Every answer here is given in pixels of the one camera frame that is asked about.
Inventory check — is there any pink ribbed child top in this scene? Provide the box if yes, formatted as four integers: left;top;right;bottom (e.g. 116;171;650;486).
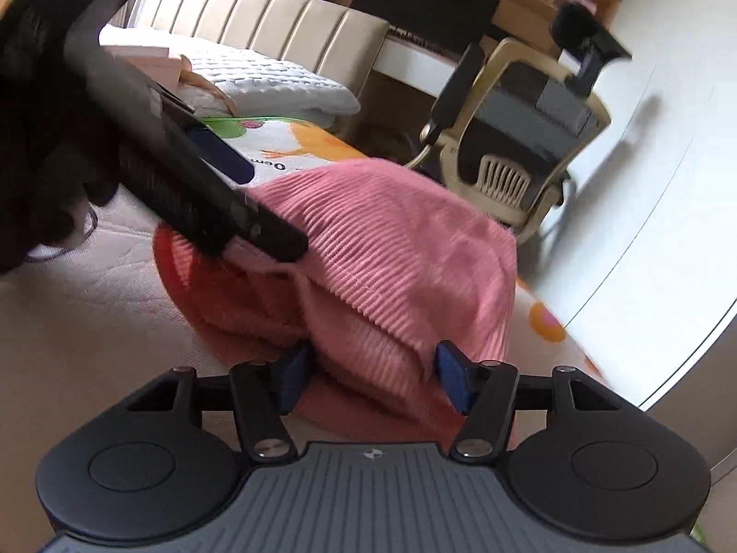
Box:
151;156;520;452

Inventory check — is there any white quilted pillow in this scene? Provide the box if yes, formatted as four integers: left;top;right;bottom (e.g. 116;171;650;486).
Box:
99;25;361;127

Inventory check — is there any pink cardboard box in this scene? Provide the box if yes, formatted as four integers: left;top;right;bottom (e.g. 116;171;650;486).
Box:
105;45;185;91

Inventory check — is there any beige padded headboard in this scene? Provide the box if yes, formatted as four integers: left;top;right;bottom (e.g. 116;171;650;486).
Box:
132;0;388;95

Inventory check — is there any cartoon printed play mat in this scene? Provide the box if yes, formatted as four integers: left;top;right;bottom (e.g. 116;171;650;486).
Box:
0;116;612;462

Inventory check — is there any white wardrobe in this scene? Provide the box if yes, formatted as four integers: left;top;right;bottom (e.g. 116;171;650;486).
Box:
521;0;736;407

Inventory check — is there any white desk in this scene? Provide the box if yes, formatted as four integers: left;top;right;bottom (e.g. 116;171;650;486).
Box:
373;25;584;99

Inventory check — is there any black computer monitor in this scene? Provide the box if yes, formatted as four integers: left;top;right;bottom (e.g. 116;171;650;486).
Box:
351;0;509;55

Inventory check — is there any beige mesh office chair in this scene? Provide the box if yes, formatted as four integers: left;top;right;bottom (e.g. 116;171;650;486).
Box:
407;3;632;242

